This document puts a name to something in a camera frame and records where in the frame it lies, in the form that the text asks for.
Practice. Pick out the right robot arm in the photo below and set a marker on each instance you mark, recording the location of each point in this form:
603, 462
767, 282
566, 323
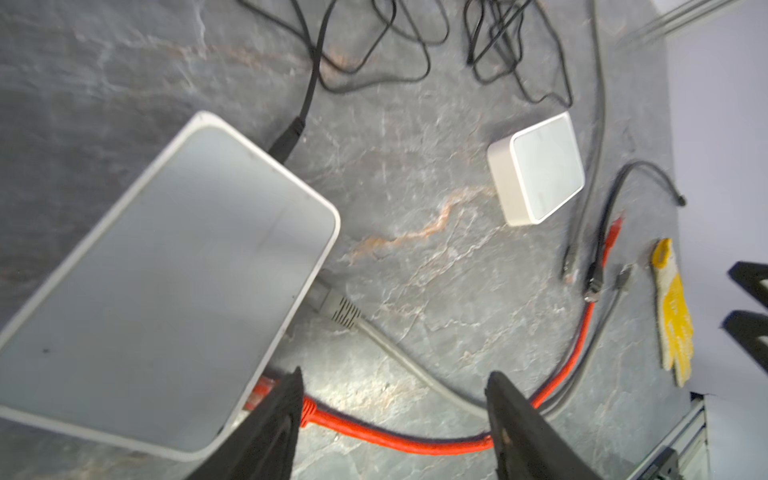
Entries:
749, 329

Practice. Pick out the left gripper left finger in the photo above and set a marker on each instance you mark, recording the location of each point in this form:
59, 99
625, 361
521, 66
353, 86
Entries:
264, 445

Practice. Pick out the yellow work glove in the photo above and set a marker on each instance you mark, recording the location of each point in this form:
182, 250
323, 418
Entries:
674, 322

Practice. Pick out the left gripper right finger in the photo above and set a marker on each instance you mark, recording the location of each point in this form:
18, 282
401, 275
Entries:
525, 445

